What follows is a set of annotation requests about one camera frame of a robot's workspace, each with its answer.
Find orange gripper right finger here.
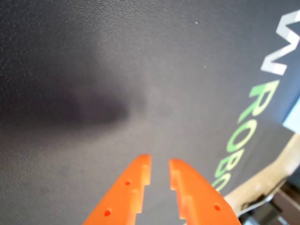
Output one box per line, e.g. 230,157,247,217
168,158,242,225

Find dark mat with WOWROBO print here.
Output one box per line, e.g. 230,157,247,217
0,0,300,225

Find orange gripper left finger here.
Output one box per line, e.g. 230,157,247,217
82,153,152,225

